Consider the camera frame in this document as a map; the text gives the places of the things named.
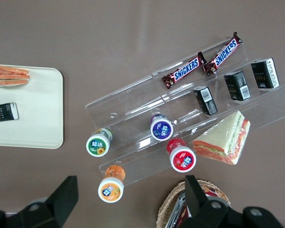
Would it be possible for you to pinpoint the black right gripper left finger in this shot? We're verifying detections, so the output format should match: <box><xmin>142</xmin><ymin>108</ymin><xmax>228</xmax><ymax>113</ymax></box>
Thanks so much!
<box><xmin>0</xmin><ymin>175</ymin><xmax>79</xmax><ymax>228</ymax></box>

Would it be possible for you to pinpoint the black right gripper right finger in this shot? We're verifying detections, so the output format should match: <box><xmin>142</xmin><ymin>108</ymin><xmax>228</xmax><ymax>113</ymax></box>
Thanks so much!
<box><xmin>180</xmin><ymin>175</ymin><xmax>285</xmax><ymax>228</ymax></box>

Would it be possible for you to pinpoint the red gum bottle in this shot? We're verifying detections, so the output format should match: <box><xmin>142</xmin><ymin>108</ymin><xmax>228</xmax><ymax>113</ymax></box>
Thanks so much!
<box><xmin>166</xmin><ymin>138</ymin><xmax>197</xmax><ymax>173</ymax></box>

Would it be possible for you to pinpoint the orange gum bottle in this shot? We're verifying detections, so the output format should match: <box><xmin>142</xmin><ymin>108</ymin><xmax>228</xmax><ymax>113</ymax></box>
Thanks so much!
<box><xmin>97</xmin><ymin>165</ymin><xmax>126</xmax><ymax>203</ymax></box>

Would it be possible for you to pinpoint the green gum bottle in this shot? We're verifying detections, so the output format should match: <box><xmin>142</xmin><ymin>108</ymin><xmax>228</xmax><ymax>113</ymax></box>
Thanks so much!
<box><xmin>85</xmin><ymin>128</ymin><xmax>113</xmax><ymax>158</ymax></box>

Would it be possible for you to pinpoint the purple gum bottle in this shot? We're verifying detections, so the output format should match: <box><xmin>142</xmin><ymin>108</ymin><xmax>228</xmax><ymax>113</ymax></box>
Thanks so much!
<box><xmin>150</xmin><ymin>114</ymin><xmax>174</xmax><ymax>142</ymax></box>

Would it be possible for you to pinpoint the cream plastic tray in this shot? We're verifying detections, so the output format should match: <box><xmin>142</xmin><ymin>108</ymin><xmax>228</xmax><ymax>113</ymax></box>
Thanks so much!
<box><xmin>0</xmin><ymin>64</ymin><xmax>64</xmax><ymax>150</ymax></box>

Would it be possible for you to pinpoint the red snack packet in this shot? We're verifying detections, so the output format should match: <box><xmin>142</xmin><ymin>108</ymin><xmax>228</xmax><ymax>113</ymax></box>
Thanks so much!
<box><xmin>199</xmin><ymin>184</ymin><xmax>228</xmax><ymax>202</ymax></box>

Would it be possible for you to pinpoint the dark foil snack packet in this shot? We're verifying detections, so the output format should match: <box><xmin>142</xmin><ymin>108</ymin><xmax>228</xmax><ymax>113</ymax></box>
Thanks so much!
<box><xmin>168</xmin><ymin>191</ymin><xmax>188</xmax><ymax>228</ymax></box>

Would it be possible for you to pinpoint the wicker basket with snack packets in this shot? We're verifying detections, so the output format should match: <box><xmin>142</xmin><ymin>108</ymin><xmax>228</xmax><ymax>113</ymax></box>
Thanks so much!
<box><xmin>156</xmin><ymin>179</ymin><xmax>231</xmax><ymax>228</ymax></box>

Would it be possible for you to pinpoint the wrapped triangular sandwich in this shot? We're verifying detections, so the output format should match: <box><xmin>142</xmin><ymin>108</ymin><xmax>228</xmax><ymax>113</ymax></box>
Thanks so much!
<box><xmin>191</xmin><ymin>110</ymin><xmax>251</xmax><ymax>165</ymax></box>

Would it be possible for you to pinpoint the black Face tissue pack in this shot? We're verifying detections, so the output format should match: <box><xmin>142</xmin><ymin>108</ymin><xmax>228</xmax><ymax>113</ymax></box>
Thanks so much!
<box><xmin>0</xmin><ymin>102</ymin><xmax>19</xmax><ymax>124</ymax></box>

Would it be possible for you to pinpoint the black tissue pack with barcode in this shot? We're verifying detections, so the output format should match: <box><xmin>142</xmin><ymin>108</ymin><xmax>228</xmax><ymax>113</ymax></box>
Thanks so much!
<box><xmin>250</xmin><ymin>58</ymin><xmax>280</xmax><ymax>89</ymax></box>
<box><xmin>193</xmin><ymin>85</ymin><xmax>219</xmax><ymax>116</ymax></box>
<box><xmin>224</xmin><ymin>70</ymin><xmax>251</xmax><ymax>102</ymax></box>

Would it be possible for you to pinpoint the clear acrylic stepped display shelf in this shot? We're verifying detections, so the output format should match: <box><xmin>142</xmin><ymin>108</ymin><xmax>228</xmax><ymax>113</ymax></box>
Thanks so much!
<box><xmin>85</xmin><ymin>35</ymin><xmax>285</xmax><ymax>187</ymax></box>

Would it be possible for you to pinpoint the wrapped sandwich lying flat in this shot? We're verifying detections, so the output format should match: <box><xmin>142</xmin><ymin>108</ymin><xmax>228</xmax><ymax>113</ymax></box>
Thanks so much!
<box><xmin>0</xmin><ymin>65</ymin><xmax>31</xmax><ymax>88</ymax></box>

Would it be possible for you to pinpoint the Snickers chocolate bar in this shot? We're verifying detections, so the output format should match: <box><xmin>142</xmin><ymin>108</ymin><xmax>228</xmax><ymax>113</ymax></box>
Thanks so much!
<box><xmin>161</xmin><ymin>51</ymin><xmax>207</xmax><ymax>90</ymax></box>
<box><xmin>202</xmin><ymin>32</ymin><xmax>244</xmax><ymax>76</ymax></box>

